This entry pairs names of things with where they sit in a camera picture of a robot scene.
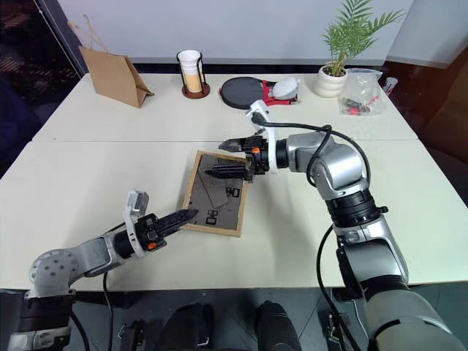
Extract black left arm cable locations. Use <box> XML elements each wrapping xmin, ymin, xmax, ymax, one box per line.
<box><xmin>69</xmin><ymin>270</ymin><xmax>115</xmax><ymax>351</ymax></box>

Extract paper cups in holder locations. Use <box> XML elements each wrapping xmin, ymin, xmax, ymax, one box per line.
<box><xmin>176</xmin><ymin>50</ymin><xmax>212</xmax><ymax>100</ymax></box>

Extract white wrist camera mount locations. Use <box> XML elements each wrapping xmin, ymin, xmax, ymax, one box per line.
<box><xmin>245</xmin><ymin>100</ymin><xmax>281</xmax><ymax>174</ymax></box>
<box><xmin>122</xmin><ymin>189</ymin><xmax>151</xmax><ymax>257</ymax></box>

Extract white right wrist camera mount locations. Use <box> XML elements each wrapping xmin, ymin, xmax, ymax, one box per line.
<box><xmin>245</xmin><ymin>100</ymin><xmax>281</xmax><ymax>174</ymax></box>

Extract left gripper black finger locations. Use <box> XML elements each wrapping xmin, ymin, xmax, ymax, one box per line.
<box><xmin>162</xmin><ymin>211</ymin><xmax>199</xmax><ymax>239</ymax></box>
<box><xmin>157</xmin><ymin>208</ymin><xmax>200</xmax><ymax>230</ymax></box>

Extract white bowl on red cloth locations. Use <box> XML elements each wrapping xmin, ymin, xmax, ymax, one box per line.
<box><xmin>260</xmin><ymin>78</ymin><xmax>302</xmax><ymax>107</ymax></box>

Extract green plant in white pot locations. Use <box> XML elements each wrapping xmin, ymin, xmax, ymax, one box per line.
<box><xmin>316</xmin><ymin>0</ymin><xmax>407</xmax><ymax>99</ymax></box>

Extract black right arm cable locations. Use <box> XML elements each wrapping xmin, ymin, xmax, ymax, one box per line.
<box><xmin>252</xmin><ymin>111</ymin><xmax>372</xmax><ymax>351</ymax></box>

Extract black round paddle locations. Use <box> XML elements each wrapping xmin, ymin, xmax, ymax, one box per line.
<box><xmin>220</xmin><ymin>76</ymin><xmax>265</xmax><ymax>110</ymax></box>

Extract wooden picture frame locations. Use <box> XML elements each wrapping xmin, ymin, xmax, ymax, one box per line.
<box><xmin>181</xmin><ymin>148</ymin><xmax>252</xmax><ymax>239</ymax></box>

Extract white round mesh object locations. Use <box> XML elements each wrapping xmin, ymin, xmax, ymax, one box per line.
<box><xmin>273</xmin><ymin>76</ymin><xmax>299</xmax><ymax>100</ymax></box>

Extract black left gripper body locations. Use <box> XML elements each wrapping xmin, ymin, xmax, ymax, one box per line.
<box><xmin>135</xmin><ymin>215</ymin><xmax>168</xmax><ymax>254</ymax></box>

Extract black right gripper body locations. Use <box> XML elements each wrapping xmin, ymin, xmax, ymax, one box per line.
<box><xmin>244</xmin><ymin>134</ymin><xmax>273</xmax><ymax>183</ymax></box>

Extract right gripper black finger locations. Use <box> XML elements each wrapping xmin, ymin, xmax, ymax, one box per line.
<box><xmin>218</xmin><ymin>135</ymin><xmax>254</xmax><ymax>154</ymax></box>
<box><xmin>204</xmin><ymin>162</ymin><xmax>254</xmax><ymax>181</ymax></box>

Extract white paper cup stack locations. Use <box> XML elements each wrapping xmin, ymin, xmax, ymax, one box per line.
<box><xmin>177</xmin><ymin>49</ymin><xmax>203</xmax><ymax>93</ymax></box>

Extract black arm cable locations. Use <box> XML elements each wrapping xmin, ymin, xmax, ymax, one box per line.
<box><xmin>69</xmin><ymin>270</ymin><xmax>115</xmax><ymax>351</ymax></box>
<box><xmin>252</xmin><ymin>111</ymin><xmax>372</xmax><ymax>351</ymax></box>

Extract dark rounded shape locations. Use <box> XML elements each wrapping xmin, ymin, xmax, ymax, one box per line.
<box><xmin>254</xmin><ymin>300</ymin><xmax>303</xmax><ymax>351</ymax></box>

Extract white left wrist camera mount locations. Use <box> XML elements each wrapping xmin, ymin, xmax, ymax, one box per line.
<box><xmin>122</xmin><ymin>189</ymin><xmax>151</xmax><ymax>257</ymax></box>

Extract brown paper bag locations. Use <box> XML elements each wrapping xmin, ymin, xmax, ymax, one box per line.
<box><xmin>67</xmin><ymin>14</ymin><xmax>156</xmax><ymax>109</ymax></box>

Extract clear plastic bag with parts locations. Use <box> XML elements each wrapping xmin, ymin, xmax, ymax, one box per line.
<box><xmin>338</xmin><ymin>67</ymin><xmax>388</xmax><ymax>117</ymax></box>

